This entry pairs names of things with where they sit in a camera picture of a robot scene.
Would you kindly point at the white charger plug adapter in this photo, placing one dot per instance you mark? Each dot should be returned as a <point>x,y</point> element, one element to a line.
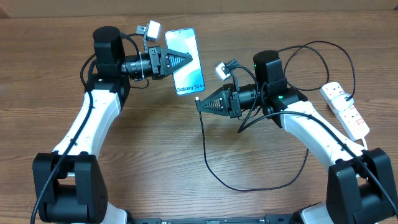
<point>341,102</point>

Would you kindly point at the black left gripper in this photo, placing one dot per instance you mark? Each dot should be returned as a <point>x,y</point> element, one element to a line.
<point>160,61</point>

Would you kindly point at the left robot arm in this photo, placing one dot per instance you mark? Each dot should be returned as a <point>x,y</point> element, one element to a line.
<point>69,185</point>

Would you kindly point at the white power strip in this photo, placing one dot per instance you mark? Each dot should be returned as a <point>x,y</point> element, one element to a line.
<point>350,119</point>

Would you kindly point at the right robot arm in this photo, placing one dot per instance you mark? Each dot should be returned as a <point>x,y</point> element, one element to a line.
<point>361,186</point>

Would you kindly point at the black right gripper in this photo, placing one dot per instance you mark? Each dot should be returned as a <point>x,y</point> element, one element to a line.
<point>234,109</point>

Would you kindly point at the Samsung Galaxy smartphone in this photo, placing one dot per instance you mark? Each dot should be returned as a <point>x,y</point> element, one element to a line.
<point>188,75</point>

